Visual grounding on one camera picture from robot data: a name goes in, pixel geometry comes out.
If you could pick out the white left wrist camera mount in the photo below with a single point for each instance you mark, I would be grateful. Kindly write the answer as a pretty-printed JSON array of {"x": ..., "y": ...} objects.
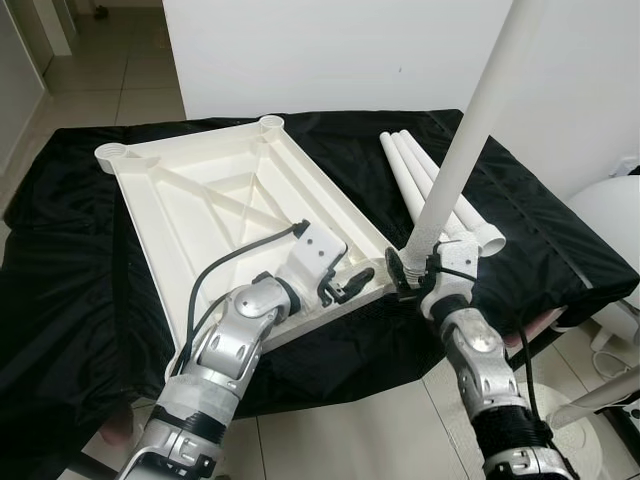
[{"x": 315, "y": 255}]

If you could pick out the white plastic table leg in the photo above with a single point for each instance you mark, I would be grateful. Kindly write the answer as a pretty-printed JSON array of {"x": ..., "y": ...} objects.
[
  {"x": 420, "y": 150},
  {"x": 470, "y": 130},
  {"x": 407, "y": 150},
  {"x": 393, "y": 150}
]

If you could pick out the white plastic table top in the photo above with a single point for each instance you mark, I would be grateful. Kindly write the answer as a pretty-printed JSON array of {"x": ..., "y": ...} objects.
[{"x": 200, "y": 200}]

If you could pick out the black table cloth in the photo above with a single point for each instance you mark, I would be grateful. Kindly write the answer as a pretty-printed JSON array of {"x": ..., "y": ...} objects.
[{"x": 80, "y": 300}]

